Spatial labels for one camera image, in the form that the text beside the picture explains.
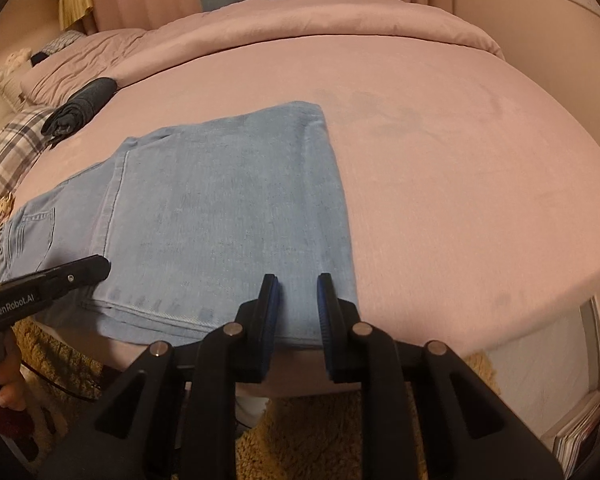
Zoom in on white stuffed toy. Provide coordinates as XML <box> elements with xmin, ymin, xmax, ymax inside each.
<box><xmin>0</xmin><ymin>47</ymin><xmax>33</xmax><ymax>73</ymax></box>

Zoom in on white plush toy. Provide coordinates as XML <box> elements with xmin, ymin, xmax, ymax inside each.
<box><xmin>0</xmin><ymin>62</ymin><xmax>33</xmax><ymax>113</ymax></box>

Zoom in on light blue denim pants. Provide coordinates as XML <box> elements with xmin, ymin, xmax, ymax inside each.
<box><xmin>0</xmin><ymin>101</ymin><xmax>358</xmax><ymax>348</ymax></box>

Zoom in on blue checked pillow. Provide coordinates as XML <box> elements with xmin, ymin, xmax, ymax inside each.
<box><xmin>30</xmin><ymin>30</ymin><xmax>86</xmax><ymax>66</ymax></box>

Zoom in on stack of magazines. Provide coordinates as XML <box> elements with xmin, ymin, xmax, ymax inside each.
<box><xmin>552</xmin><ymin>390</ymin><xmax>600</xmax><ymax>471</ymax></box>

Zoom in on grey plaid pillow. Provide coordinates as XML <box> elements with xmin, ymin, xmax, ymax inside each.
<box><xmin>0</xmin><ymin>105</ymin><xmax>56</xmax><ymax>196</ymax></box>

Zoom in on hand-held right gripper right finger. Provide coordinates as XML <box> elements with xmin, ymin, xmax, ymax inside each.
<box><xmin>316</xmin><ymin>272</ymin><xmax>566</xmax><ymax>480</ymax></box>

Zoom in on white furniture panel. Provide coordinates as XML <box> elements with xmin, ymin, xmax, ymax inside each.
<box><xmin>485</xmin><ymin>297</ymin><xmax>600</xmax><ymax>441</ymax></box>

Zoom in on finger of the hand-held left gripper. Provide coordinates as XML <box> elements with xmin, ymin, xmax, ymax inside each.
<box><xmin>37</xmin><ymin>254</ymin><xmax>112</xmax><ymax>297</ymax></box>

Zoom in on person's left hand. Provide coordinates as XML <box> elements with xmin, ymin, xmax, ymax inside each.
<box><xmin>0</xmin><ymin>332</ymin><xmax>31</xmax><ymax>412</ymax></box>

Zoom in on beige shaggy rug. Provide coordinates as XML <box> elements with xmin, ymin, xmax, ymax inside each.
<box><xmin>10</xmin><ymin>317</ymin><xmax>501</xmax><ymax>480</ymax></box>

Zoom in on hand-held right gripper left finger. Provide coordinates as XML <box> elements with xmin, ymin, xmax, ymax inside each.
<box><xmin>62</xmin><ymin>273</ymin><xmax>284</xmax><ymax>480</ymax></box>

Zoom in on black cable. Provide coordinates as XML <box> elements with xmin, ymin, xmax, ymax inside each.
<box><xmin>15</xmin><ymin>357</ymin><xmax>101</xmax><ymax>403</ymax></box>

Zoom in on pink duvet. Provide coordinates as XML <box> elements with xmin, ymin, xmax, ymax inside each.
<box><xmin>115</xmin><ymin>0</ymin><xmax>506</xmax><ymax>86</ymax></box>

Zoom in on pink pillow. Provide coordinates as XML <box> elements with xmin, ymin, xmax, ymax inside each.
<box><xmin>20</xmin><ymin>28</ymin><xmax>148</xmax><ymax>106</ymax></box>

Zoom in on dark grey folded garment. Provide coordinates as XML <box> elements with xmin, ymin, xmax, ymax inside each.
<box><xmin>41</xmin><ymin>77</ymin><xmax>118</xmax><ymax>148</ymax></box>

